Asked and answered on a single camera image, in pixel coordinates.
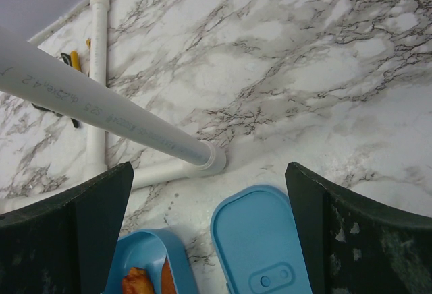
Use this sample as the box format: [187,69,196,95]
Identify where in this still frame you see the blue lunch box lid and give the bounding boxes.
[210,185,312,294]

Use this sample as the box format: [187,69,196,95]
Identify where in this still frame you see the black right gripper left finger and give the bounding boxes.
[1,163,134,293]

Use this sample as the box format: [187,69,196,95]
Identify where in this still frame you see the white PVC pipe frame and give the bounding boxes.
[0,0,227,212]

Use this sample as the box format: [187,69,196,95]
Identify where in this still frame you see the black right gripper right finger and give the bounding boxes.
[285,163,431,293]

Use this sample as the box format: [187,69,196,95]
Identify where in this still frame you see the yellow handled pliers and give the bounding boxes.
[70,38,91,71]

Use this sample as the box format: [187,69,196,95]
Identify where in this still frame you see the orange chicken wing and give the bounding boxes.
[121,267,155,294]

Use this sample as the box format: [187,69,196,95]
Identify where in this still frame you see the black pruning shears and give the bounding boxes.
[30,52,80,129]

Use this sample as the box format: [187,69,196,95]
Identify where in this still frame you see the brown fried patty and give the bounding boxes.
[161,258,177,294]

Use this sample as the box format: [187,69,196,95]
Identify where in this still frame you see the blue lunch box base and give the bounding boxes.
[105,229,198,293]

